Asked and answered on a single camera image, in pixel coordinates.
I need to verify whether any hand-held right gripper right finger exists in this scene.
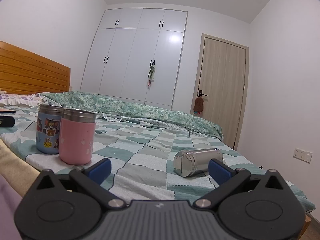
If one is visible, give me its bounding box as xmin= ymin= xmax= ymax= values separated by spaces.
xmin=193 ymin=159 xmax=285 ymax=208

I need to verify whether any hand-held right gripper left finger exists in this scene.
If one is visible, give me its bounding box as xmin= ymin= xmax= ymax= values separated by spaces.
xmin=30 ymin=158 xmax=127 ymax=209

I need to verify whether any silver steel cup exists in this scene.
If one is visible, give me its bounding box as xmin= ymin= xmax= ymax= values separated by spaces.
xmin=173 ymin=148 xmax=224 ymax=178

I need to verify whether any pink steel cup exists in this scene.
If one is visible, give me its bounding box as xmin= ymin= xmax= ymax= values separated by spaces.
xmin=58 ymin=108 xmax=97 ymax=166

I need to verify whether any blue cartoon steel cup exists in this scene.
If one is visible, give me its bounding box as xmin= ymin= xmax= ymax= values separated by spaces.
xmin=35 ymin=104 xmax=64 ymax=155

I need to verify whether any checkered bed sheet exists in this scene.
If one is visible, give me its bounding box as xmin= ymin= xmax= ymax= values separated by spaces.
xmin=0 ymin=105 xmax=316 ymax=213

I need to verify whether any green floral quilt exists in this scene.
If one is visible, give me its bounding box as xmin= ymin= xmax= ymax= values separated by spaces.
xmin=37 ymin=91 xmax=224 ymax=141

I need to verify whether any beige wooden door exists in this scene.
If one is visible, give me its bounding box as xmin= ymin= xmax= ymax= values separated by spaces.
xmin=192 ymin=33 xmax=250 ymax=151

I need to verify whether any black box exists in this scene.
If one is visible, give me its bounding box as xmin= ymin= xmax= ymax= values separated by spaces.
xmin=0 ymin=116 xmax=16 ymax=128

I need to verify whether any floral pillow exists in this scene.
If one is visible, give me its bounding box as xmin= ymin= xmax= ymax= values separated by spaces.
xmin=0 ymin=92 xmax=45 ymax=108

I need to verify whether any white wardrobe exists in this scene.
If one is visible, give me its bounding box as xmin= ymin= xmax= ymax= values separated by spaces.
xmin=79 ymin=8 xmax=188 ymax=111

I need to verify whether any wooden headboard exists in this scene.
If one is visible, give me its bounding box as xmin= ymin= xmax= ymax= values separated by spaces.
xmin=0 ymin=41 xmax=71 ymax=94

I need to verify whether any brown bag on door handle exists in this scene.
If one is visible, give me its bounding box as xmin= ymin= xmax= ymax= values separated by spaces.
xmin=193 ymin=97 xmax=204 ymax=115

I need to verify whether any white wall socket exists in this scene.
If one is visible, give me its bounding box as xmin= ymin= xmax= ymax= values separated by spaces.
xmin=293 ymin=148 xmax=313 ymax=163

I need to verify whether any hanging keychain ornament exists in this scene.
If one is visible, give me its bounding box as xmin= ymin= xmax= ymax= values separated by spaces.
xmin=147 ymin=60 xmax=156 ymax=87

